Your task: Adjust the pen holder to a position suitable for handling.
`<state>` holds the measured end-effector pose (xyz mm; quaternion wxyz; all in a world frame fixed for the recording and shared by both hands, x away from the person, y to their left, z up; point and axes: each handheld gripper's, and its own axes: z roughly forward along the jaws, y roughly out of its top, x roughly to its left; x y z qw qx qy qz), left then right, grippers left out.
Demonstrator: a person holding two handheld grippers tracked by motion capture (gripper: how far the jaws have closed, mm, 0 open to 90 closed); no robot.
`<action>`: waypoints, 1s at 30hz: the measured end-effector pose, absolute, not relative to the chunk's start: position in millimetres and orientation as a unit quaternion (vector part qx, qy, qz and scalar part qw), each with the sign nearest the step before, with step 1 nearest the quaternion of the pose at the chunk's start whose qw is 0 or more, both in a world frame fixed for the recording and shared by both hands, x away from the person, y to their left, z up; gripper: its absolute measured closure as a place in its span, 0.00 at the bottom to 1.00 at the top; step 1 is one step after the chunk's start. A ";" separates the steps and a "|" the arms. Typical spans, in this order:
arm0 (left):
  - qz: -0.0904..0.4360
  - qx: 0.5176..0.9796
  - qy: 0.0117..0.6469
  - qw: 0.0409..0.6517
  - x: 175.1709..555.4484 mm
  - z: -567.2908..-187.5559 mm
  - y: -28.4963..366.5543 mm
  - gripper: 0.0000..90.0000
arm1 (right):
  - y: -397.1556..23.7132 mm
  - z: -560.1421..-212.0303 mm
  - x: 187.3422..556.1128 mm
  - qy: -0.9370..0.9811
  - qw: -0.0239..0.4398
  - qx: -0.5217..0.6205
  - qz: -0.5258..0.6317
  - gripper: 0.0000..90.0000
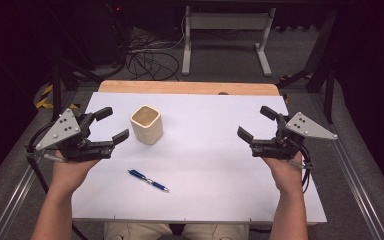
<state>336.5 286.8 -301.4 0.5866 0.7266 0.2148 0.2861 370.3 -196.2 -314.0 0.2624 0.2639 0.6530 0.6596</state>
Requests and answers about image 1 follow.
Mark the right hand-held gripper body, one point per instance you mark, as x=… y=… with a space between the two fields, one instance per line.
x=305 y=127

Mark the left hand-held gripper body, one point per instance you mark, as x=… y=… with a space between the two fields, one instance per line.
x=60 y=129

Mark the beige square cup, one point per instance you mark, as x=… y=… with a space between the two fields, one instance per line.
x=146 y=125

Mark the blue pen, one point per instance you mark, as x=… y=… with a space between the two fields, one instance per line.
x=148 y=180

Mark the person's left hand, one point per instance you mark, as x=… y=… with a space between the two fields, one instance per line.
x=67 y=175

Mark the person's right hand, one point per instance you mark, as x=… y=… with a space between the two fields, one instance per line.
x=285 y=175

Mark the yellow black hazard tape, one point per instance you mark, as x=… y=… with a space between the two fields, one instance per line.
x=43 y=104

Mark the black tripod stand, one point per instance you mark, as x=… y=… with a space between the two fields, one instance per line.
x=56 y=93
x=329 y=96

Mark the person's left leg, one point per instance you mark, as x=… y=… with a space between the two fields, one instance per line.
x=136 y=231

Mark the person's leg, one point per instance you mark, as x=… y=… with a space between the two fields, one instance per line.
x=216 y=231
x=136 y=231

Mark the white metal stand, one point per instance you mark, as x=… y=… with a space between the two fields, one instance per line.
x=226 y=20

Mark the person's right leg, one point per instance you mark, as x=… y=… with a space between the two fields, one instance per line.
x=216 y=231

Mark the aluminium floor rail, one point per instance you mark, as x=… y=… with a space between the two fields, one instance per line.
x=356 y=190
x=13 y=203

